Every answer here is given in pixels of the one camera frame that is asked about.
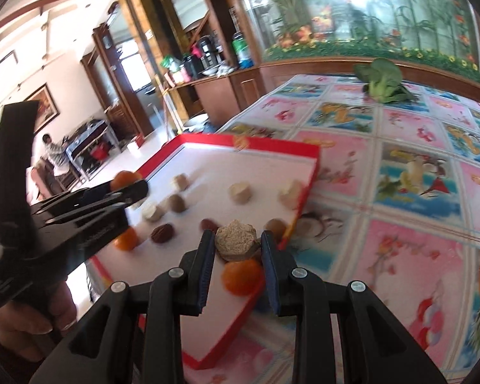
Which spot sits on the printed fruit tablecloth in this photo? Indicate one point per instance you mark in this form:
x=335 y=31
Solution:
x=404 y=248

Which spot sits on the framed wall picture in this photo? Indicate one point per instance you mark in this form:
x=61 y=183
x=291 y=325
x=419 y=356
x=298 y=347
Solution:
x=48 y=104

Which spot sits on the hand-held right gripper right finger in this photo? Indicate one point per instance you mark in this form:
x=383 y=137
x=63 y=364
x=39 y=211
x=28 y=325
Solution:
x=270 y=276

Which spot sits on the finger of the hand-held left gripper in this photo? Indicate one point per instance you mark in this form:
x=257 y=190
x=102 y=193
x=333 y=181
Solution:
x=96 y=214
x=112 y=194

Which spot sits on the red basin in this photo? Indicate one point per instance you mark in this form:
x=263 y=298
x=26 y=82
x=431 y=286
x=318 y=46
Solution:
x=100 y=152

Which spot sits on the green plastic bottle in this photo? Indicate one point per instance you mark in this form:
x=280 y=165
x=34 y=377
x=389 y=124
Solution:
x=242 y=52

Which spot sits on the green bag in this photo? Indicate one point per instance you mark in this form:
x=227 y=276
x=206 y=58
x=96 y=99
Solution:
x=168 y=63

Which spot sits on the beige hexagonal grain cake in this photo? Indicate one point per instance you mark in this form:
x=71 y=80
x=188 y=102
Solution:
x=154 y=212
x=240 y=192
x=180 y=182
x=236 y=242

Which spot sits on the white and red box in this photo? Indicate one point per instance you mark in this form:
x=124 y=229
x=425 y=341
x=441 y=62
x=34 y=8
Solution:
x=135 y=144

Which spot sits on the white cloth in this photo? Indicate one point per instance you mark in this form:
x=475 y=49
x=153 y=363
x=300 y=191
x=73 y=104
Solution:
x=226 y=68

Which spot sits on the aquarium with artificial plants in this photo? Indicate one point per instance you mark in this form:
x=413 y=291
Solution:
x=364 y=8

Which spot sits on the person's left hand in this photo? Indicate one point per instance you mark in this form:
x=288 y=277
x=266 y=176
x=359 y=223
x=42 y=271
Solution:
x=20 y=328

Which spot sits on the green bok choy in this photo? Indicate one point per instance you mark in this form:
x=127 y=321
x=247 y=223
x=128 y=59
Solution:
x=382 y=80

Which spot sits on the pink cup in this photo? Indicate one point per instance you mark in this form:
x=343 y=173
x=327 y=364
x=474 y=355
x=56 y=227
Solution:
x=183 y=74

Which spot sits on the red rimmed white tray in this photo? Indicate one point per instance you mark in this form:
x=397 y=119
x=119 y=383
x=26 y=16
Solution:
x=224 y=168

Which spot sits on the white basin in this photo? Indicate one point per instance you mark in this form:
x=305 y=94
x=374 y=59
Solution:
x=196 y=122

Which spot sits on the orange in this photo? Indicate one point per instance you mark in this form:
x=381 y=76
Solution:
x=124 y=176
x=127 y=240
x=243 y=278

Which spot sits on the red date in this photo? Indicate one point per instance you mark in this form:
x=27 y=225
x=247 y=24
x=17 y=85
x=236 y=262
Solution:
x=210 y=224
x=162 y=234

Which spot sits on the wooden cabinet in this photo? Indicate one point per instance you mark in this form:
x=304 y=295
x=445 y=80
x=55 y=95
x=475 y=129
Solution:
x=224 y=88

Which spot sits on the brown kiwi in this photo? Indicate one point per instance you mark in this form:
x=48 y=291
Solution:
x=176 y=203
x=276 y=227

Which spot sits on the white bowl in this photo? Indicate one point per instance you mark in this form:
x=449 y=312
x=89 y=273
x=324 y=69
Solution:
x=210 y=71

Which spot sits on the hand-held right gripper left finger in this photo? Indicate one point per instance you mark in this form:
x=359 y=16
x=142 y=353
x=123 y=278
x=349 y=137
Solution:
x=206 y=276

